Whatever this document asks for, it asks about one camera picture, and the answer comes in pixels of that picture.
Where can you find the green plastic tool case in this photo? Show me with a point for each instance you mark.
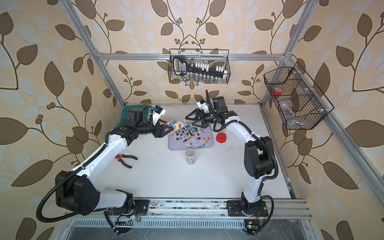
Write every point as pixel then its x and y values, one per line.
pixel 125 110

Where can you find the black wire basket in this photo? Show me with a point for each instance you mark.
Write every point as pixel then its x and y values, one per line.
pixel 303 104
pixel 210 56

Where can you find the red jar lid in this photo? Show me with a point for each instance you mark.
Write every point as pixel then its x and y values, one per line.
pixel 221 138

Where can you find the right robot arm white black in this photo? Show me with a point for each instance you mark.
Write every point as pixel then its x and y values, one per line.
pixel 259 157

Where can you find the clear jar dark beads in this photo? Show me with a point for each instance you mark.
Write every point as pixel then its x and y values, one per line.
pixel 190 155

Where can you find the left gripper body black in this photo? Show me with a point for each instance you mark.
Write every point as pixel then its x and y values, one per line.
pixel 144 128

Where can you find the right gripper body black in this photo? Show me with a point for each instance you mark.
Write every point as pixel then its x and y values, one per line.
pixel 210 117

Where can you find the pile of lollipops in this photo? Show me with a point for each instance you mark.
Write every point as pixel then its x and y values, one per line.
pixel 192 136

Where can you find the black socket set rail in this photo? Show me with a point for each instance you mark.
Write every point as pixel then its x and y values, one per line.
pixel 182 65

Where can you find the red item in basket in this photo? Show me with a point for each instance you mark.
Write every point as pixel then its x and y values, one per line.
pixel 277 91

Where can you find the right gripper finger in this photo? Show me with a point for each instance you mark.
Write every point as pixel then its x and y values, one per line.
pixel 195 114
pixel 200 123

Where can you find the black wire basket right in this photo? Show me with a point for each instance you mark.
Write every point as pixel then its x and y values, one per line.
pixel 303 104

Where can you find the clear jar colourful candies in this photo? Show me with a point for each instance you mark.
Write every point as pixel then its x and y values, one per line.
pixel 178 125

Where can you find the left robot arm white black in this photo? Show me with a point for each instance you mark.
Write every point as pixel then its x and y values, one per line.
pixel 75 190

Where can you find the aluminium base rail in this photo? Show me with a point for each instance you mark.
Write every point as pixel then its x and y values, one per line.
pixel 284 209

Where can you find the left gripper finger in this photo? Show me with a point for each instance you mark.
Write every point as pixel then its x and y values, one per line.
pixel 159 122
pixel 162 130

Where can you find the lilac plastic tray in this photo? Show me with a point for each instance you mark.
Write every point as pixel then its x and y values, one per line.
pixel 192 141

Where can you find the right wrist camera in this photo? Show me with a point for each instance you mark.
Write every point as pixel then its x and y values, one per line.
pixel 204 106

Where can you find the black wire basket centre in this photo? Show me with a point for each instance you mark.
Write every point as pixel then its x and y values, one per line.
pixel 210 56

